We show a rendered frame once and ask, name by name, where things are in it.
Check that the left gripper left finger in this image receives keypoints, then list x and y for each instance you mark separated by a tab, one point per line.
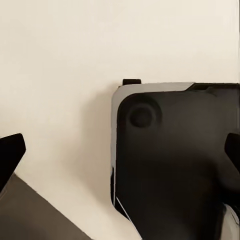
12	149

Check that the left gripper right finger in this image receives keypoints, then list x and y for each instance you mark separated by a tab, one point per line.
232	149

